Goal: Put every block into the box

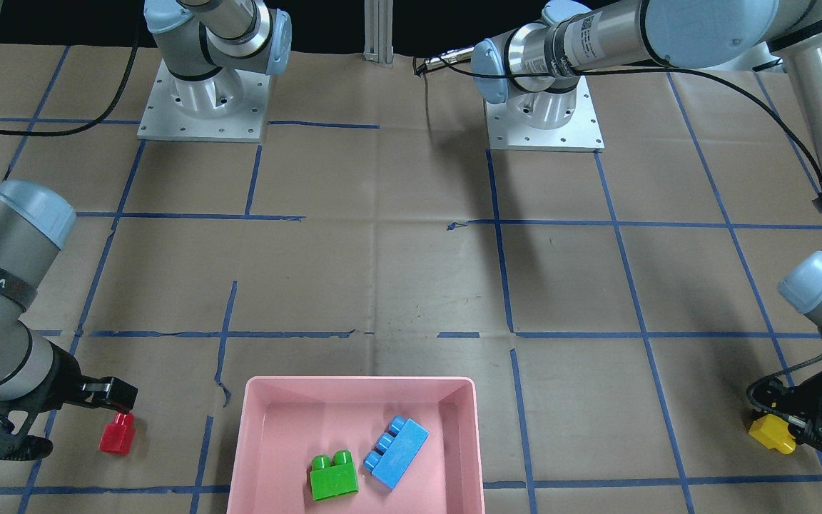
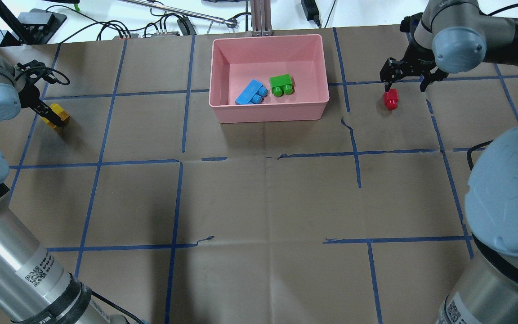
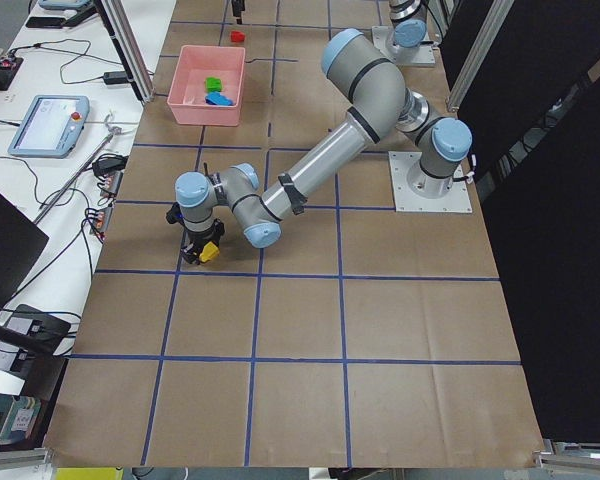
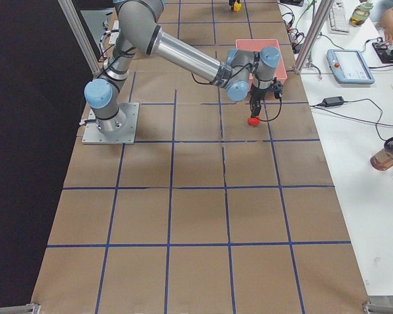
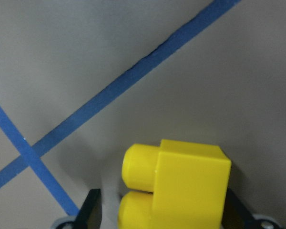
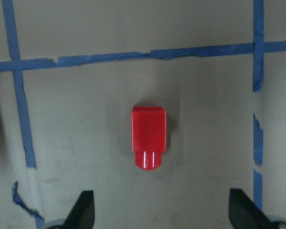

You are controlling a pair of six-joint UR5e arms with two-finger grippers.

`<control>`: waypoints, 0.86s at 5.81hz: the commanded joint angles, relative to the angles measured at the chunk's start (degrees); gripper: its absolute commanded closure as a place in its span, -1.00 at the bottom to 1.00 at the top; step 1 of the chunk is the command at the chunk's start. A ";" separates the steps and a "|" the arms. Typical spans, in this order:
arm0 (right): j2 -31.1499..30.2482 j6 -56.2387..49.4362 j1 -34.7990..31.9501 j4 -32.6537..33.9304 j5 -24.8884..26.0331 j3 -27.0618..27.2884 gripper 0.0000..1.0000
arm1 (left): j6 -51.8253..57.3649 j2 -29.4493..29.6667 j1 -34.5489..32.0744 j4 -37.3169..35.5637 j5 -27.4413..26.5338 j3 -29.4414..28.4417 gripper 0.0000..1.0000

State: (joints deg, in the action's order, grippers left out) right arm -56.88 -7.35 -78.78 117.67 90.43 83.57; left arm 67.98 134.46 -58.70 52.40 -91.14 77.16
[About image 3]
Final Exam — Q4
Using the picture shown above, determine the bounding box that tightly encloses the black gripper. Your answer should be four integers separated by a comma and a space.
180, 219, 225, 265

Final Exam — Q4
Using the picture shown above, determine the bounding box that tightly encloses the yellow toy block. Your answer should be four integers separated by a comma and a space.
198, 242, 220, 263

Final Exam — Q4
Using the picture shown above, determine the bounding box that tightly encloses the blue toy block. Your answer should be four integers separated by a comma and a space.
205, 91, 235, 107

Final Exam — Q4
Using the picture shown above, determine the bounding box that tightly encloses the green toy block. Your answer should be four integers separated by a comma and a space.
205, 76, 223, 93

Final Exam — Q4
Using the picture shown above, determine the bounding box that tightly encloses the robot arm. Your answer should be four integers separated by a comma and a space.
386, 0, 427, 53
166, 28, 473, 264

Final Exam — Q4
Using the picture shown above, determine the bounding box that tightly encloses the pink plastic box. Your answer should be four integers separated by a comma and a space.
167, 45, 246, 127

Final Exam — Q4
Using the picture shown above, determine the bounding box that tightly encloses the metal rod tool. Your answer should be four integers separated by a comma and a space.
33, 110, 122, 225

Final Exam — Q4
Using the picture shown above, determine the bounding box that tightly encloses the black power adapter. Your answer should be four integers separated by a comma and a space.
102, 71, 129, 85

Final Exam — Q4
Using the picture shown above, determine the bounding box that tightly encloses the teach pendant tablet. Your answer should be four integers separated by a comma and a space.
7, 95, 90, 159

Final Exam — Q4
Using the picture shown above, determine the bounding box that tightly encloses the red toy block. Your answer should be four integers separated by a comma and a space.
230, 30, 246, 43

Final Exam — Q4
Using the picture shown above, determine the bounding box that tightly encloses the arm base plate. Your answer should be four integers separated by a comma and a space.
388, 151, 473, 214
372, 26, 436, 68

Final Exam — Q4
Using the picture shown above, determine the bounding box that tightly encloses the aluminium frame post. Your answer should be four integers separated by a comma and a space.
94, 0, 154, 105

